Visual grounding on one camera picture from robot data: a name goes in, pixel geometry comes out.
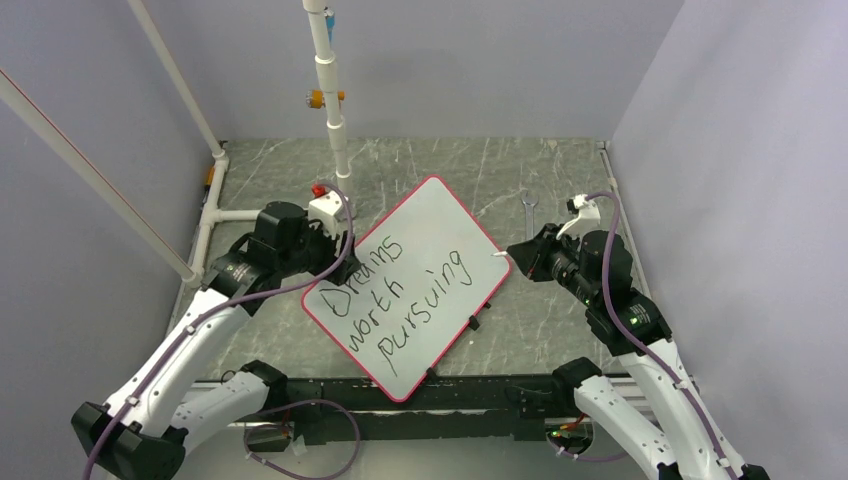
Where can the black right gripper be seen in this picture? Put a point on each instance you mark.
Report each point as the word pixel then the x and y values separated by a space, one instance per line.
pixel 532 255

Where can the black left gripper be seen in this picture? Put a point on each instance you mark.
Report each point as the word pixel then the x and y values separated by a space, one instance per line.
pixel 328 242

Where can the red framed whiteboard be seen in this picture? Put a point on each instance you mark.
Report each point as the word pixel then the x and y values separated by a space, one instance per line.
pixel 427 268

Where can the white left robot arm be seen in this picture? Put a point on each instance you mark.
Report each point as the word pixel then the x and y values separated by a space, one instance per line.
pixel 147 428

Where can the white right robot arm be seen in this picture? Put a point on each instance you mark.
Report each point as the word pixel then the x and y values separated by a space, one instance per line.
pixel 681 440

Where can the silver combination wrench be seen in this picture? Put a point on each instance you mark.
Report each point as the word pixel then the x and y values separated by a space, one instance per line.
pixel 529 202

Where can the white slanted corner pipe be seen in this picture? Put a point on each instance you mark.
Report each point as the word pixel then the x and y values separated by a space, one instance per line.
pixel 211 213

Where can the orange pipe clamp knob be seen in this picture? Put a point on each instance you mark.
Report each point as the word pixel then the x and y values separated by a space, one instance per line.
pixel 316 99

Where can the white vertical pvc pipe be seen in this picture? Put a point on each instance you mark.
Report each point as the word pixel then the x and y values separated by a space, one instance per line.
pixel 327 74

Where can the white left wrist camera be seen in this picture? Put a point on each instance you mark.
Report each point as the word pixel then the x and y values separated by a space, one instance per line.
pixel 327 208

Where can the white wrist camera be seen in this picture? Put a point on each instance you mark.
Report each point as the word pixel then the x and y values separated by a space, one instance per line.
pixel 327 208
pixel 586 218

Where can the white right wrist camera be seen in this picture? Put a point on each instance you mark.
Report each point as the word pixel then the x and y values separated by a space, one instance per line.
pixel 586 218

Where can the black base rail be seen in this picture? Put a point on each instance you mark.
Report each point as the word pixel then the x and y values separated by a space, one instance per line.
pixel 520 407

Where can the white red wall trim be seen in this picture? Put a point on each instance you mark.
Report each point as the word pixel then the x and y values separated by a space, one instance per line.
pixel 34 117

